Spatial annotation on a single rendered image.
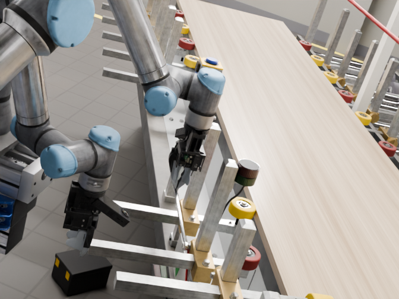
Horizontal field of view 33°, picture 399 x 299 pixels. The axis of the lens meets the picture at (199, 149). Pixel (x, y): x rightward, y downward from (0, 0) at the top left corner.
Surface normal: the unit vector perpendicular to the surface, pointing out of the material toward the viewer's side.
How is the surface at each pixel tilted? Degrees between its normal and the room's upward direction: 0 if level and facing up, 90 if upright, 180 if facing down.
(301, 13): 90
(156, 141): 0
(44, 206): 0
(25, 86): 104
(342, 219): 0
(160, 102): 90
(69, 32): 85
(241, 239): 90
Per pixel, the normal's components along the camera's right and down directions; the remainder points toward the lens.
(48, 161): -0.63, 0.17
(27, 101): 0.04, 0.65
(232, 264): 0.13, 0.47
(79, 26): 0.81, 0.38
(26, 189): -0.26, 0.36
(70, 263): 0.28, -0.86
